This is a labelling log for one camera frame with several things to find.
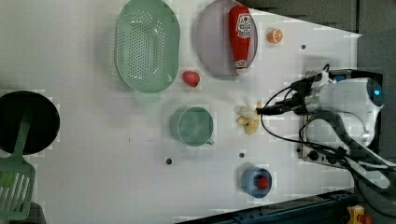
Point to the grey round plate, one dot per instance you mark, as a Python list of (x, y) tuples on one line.
[(213, 42)]

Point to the small red toy in cup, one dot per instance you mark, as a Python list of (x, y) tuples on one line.
[(262, 183)]

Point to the silver toaster oven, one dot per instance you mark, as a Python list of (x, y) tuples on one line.
[(342, 115)]

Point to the yellow red clamp object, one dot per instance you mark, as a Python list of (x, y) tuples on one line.
[(358, 216)]

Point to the orange slice toy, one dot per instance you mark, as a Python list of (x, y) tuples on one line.
[(275, 36)]

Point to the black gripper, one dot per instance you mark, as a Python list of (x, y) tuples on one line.
[(295, 104)]

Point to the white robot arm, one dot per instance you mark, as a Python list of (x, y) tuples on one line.
[(381, 178)]

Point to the blue metal frame rail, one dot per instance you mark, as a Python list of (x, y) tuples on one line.
[(326, 208)]

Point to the green mug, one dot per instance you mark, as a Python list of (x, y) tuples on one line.
[(192, 126)]

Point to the green slotted spatula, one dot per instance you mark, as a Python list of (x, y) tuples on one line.
[(17, 176)]

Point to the blue cup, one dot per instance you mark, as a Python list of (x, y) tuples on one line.
[(249, 178)]

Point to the red toy strawberry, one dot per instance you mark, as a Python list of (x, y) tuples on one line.
[(191, 78)]

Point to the peeled toy banana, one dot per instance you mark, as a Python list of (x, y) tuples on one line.
[(249, 118)]

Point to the green perforated colander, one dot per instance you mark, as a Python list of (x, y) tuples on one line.
[(147, 48)]

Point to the black round pan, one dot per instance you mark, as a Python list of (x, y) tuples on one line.
[(44, 125)]

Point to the red plush ketchup bottle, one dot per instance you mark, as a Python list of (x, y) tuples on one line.
[(240, 27)]

